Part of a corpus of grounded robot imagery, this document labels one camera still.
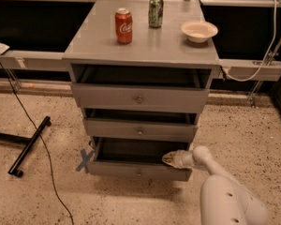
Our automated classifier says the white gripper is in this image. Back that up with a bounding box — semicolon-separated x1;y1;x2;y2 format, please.
162;150;195;169

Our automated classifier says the grey bottom drawer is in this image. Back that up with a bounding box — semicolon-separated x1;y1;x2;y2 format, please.
88;137;192;181

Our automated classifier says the grey drawer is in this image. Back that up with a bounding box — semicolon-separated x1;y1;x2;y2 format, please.
71;66;210;113
83;109;198;143
88;137;192;181

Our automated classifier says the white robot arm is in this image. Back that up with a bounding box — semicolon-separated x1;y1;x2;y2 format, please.
162;146;268;225

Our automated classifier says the grey middle drawer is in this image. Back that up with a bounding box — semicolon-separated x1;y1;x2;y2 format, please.
83;109;198;143

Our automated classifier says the grey drawer cabinet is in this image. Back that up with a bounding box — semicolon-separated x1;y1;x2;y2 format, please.
63;0;222;165

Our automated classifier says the grey top drawer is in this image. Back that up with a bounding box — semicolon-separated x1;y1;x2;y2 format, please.
71;66;210;113

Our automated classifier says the blue tape cross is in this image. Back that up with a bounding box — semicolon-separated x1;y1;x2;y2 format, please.
76;149;94;173

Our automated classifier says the white bowl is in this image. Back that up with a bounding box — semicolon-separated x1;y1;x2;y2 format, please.
181;21;218;43

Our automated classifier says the red cola can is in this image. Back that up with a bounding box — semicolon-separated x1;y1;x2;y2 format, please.
115;7;133;44

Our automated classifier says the green soda can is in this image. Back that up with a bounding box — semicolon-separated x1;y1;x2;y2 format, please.
148;0;164;28

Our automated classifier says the black floor cable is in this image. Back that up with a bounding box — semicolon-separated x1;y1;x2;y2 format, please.
0;44;75;225

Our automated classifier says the white cable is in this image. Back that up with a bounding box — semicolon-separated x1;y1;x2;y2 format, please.
222;0;278;83

